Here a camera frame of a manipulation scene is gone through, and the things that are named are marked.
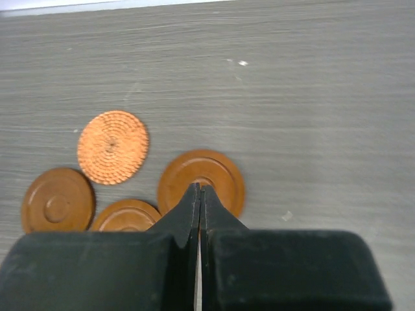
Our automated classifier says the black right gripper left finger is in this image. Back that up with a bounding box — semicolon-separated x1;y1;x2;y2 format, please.
1;183;200;310

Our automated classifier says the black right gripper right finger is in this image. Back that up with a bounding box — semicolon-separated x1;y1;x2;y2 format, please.
200;186;393;310

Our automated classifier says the brown wooden coaster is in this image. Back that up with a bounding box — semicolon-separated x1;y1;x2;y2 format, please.
90;199;161;232
158;149;245;217
21;167;96;233

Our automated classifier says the woven rattan coaster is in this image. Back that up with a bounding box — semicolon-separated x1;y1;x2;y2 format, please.
77;110;150;185

